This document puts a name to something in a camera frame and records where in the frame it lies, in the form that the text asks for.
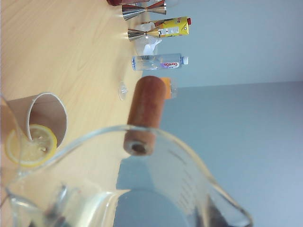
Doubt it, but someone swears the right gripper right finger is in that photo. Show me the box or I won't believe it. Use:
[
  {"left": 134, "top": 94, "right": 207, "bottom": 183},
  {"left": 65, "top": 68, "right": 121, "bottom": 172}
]
[{"left": 205, "top": 195, "right": 229, "bottom": 227}]

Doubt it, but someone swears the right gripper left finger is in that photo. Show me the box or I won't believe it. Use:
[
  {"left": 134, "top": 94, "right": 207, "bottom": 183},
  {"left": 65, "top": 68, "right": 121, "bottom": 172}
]
[{"left": 46, "top": 183, "right": 80, "bottom": 227}]

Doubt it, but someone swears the clear measuring cup wooden handle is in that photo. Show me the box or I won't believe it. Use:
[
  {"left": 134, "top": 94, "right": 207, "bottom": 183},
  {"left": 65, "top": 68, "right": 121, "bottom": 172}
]
[{"left": 5, "top": 75, "right": 253, "bottom": 227}]

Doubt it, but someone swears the beige paper cup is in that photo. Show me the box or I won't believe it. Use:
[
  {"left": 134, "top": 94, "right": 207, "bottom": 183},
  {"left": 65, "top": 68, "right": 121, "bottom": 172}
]
[{"left": 7, "top": 92, "right": 68, "bottom": 148}]

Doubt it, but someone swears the yellow juice carton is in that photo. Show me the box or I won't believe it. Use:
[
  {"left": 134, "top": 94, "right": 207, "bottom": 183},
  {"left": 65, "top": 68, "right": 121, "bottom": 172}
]
[{"left": 152, "top": 17, "right": 193, "bottom": 39}]

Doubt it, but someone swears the yellow lemon slice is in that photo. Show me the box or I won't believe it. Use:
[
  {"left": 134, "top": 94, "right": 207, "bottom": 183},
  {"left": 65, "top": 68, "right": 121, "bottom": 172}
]
[{"left": 5, "top": 123, "right": 58, "bottom": 168}]

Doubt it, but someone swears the clear plastic water bottle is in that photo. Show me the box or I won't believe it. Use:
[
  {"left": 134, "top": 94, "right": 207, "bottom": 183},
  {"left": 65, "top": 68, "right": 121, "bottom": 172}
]
[{"left": 131, "top": 53, "right": 189, "bottom": 71}]

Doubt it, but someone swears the white crumpled plastic bag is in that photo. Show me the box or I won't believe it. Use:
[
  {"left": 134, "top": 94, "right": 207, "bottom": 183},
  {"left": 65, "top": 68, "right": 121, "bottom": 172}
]
[{"left": 135, "top": 20, "right": 163, "bottom": 57}]

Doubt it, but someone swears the steel double jigger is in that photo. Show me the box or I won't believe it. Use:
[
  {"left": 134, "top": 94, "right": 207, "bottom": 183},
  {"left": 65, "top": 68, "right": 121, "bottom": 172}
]
[
  {"left": 121, "top": 0, "right": 168, "bottom": 21},
  {"left": 127, "top": 26, "right": 164, "bottom": 43}
]

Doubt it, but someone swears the red container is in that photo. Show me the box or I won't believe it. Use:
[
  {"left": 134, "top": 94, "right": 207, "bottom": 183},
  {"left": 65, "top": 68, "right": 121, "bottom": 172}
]
[{"left": 106, "top": 0, "right": 138, "bottom": 6}]

